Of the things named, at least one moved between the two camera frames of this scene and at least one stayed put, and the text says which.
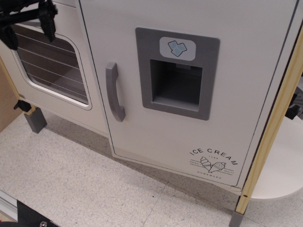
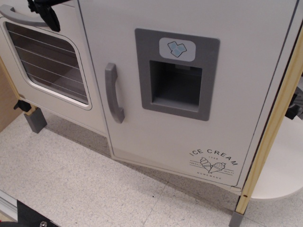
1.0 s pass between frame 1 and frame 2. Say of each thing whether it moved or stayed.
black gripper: moved
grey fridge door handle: stayed
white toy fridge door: stayed
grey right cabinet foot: stayed
